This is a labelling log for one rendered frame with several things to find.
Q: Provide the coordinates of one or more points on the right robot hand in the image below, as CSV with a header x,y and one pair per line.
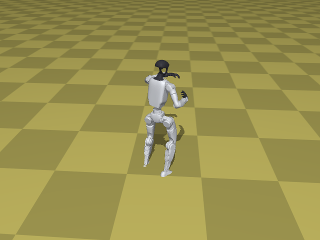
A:
x,y
185,95

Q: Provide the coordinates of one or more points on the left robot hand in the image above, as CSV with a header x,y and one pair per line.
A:
x,y
171,74

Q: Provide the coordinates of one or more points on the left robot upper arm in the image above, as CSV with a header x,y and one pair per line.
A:
x,y
147,79

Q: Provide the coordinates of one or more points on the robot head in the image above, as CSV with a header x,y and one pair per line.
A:
x,y
161,64

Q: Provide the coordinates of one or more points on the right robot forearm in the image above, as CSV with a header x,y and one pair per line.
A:
x,y
183,101

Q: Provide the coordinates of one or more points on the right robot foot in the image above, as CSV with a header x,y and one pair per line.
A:
x,y
164,174

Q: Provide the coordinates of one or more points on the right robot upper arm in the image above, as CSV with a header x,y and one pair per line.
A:
x,y
171,88

